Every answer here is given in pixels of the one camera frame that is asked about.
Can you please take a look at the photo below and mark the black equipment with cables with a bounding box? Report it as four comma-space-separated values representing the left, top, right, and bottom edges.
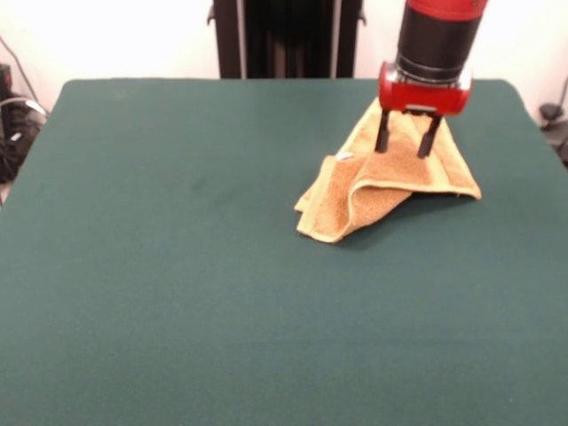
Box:
0, 61, 48, 184

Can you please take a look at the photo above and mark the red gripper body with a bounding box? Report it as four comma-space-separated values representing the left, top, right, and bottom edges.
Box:
377, 61, 475, 117

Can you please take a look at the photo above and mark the dark green table cloth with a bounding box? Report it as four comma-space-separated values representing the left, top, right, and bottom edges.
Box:
0, 78, 568, 426

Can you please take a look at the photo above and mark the black floor stand base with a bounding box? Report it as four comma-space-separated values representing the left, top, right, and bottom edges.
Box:
538, 102, 568, 168

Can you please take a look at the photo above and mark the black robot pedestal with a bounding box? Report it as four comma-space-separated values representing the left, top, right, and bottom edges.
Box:
206, 0, 367, 80

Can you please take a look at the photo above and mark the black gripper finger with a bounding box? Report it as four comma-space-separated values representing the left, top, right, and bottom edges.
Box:
416, 113, 443, 160
375, 108, 392, 155

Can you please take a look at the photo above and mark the yellow terry towel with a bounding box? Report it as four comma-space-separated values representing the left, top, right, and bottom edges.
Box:
294, 100, 483, 244

